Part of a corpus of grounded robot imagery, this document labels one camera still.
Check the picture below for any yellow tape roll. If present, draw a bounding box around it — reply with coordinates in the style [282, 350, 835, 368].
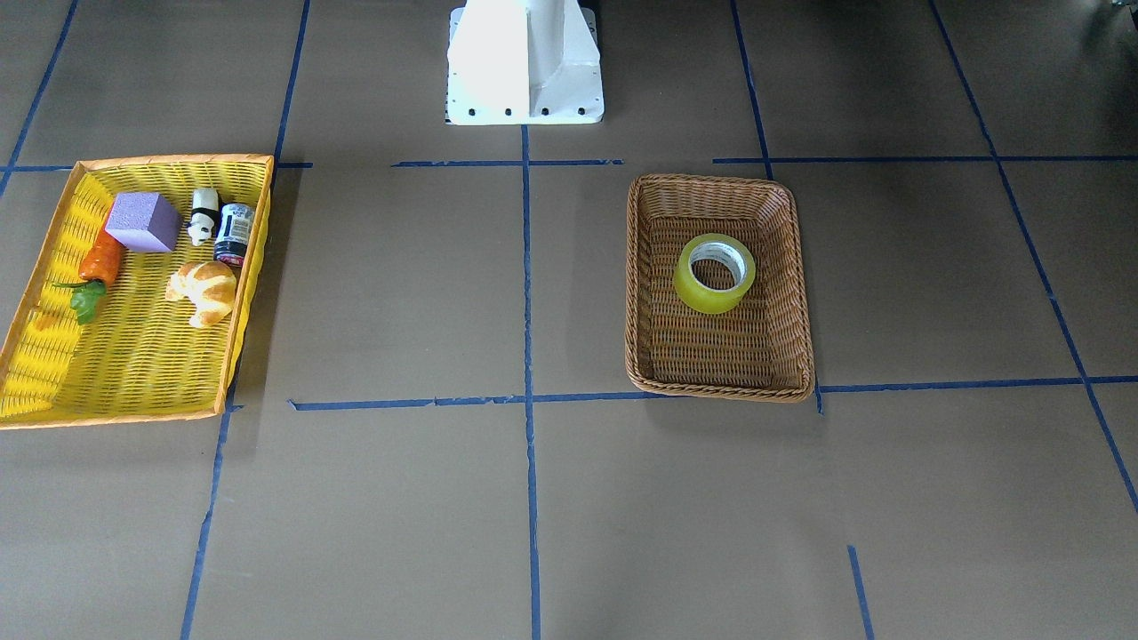
[673, 233, 757, 315]

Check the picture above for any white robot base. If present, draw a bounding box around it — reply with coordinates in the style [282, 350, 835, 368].
[445, 1, 605, 126]

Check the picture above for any brown wicker basket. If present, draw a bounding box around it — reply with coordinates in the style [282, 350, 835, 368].
[625, 173, 814, 404]

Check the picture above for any yellow woven basket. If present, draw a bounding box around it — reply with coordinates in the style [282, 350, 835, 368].
[1, 154, 274, 429]

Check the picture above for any small dark jar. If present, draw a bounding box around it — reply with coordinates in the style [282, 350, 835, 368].
[212, 203, 255, 268]

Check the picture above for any toy croissant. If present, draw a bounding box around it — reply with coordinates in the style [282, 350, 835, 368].
[164, 260, 238, 329]

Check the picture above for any panda figurine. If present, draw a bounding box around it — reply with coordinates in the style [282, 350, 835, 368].
[185, 188, 222, 246]

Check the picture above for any purple foam cube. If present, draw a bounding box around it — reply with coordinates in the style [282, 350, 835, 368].
[104, 192, 182, 252]

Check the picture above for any orange toy carrot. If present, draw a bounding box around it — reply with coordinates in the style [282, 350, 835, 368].
[52, 229, 125, 325]

